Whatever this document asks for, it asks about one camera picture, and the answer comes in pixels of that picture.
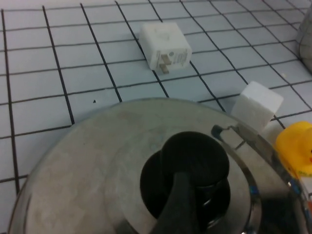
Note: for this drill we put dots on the white black grid tablecloth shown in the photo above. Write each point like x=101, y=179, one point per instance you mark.
x=36, y=73

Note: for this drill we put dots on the steel lid black knob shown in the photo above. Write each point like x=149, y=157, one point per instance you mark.
x=85, y=182

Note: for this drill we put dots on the white power adapter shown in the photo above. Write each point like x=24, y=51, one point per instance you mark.
x=163, y=41

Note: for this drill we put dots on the yellow rubber duck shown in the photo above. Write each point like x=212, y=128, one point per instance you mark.
x=295, y=143

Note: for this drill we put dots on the white foam cube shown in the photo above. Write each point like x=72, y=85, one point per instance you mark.
x=256, y=104

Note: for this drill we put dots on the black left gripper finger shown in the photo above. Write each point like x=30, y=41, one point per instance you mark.
x=179, y=207

